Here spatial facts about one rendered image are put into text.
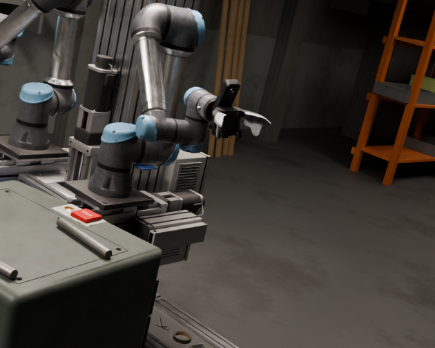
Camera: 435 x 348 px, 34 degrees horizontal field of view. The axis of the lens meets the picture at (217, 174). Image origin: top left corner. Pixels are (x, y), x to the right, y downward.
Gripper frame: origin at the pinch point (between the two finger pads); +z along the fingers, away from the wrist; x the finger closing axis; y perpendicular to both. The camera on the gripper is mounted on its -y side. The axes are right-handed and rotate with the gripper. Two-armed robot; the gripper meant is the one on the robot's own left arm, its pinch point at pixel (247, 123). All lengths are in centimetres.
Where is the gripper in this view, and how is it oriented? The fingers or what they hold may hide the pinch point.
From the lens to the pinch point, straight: 190.9
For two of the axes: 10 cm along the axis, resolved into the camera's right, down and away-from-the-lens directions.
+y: -1.0, 9.4, 3.3
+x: -9.0, 0.6, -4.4
